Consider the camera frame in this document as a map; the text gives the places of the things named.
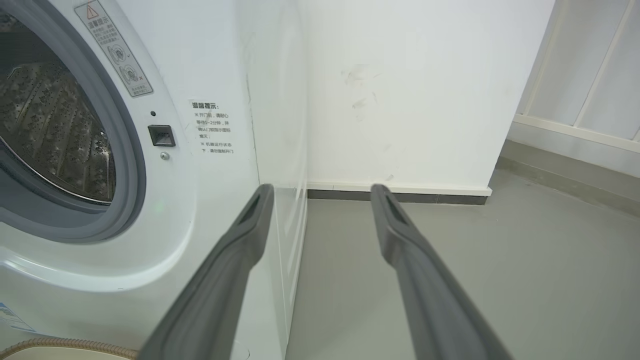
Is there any black door latch slot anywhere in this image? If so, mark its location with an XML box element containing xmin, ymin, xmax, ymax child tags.
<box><xmin>147</xmin><ymin>124</ymin><xmax>177</xmax><ymax>148</ymax></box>

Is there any grey warning sticker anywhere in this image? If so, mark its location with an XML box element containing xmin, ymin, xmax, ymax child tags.
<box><xmin>74</xmin><ymin>0</ymin><xmax>154</xmax><ymax>98</ymax></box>

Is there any white front-load washing machine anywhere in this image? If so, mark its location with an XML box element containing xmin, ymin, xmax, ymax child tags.
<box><xmin>0</xmin><ymin>0</ymin><xmax>309</xmax><ymax>360</ymax></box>

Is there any cream perforated laundry basket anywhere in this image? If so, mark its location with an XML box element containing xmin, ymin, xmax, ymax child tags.
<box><xmin>0</xmin><ymin>337</ymin><xmax>138</xmax><ymax>360</ymax></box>

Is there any stainless steel washing machine drum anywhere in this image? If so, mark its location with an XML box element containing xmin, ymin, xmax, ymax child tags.
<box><xmin>0</xmin><ymin>12</ymin><xmax>117</xmax><ymax>205</ymax></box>

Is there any dark wall baseboard strip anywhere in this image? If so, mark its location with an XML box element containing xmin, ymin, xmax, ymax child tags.
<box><xmin>307</xmin><ymin>189</ymin><xmax>488</xmax><ymax>206</ymax></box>

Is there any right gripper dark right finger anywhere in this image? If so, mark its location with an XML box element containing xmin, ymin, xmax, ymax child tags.
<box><xmin>371</xmin><ymin>184</ymin><xmax>513</xmax><ymax>360</ymax></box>

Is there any blue energy label sticker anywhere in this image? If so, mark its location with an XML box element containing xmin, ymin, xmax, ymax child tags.
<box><xmin>0</xmin><ymin>302</ymin><xmax>38</xmax><ymax>335</ymax></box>

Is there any printed text notice sticker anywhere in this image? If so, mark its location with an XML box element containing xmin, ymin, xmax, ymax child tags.
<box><xmin>191</xmin><ymin>101</ymin><xmax>235</xmax><ymax>155</ymax></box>

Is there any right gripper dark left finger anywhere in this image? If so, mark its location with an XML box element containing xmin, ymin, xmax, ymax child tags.
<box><xmin>137</xmin><ymin>184</ymin><xmax>275</xmax><ymax>360</ymax></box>

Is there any grey rubber door gasket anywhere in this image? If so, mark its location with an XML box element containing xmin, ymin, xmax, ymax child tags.
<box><xmin>0</xmin><ymin>0</ymin><xmax>147</xmax><ymax>244</ymax></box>

